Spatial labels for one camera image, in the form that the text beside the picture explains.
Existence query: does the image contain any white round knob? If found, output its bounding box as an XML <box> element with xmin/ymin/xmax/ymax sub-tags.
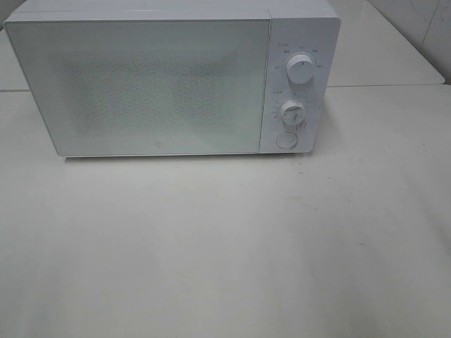
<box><xmin>279</xmin><ymin>100</ymin><xmax>307</xmax><ymax>125</ymax></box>
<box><xmin>286</xmin><ymin>52</ymin><xmax>316</xmax><ymax>85</ymax></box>

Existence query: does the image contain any round white door button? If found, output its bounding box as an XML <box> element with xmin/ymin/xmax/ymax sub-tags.
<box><xmin>276</xmin><ymin>132</ymin><xmax>298</xmax><ymax>149</ymax></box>

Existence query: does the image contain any white microwave oven body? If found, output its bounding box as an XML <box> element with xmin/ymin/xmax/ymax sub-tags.
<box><xmin>4</xmin><ymin>9</ymin><xmax>340</xmax><ymax>157</ymax></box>

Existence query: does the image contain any white microwave door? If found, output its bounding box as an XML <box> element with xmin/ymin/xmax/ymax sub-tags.
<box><xmin>6</xmin><ymin>20</ymin><xmax>270</xmax><ymax>157</ymax></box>

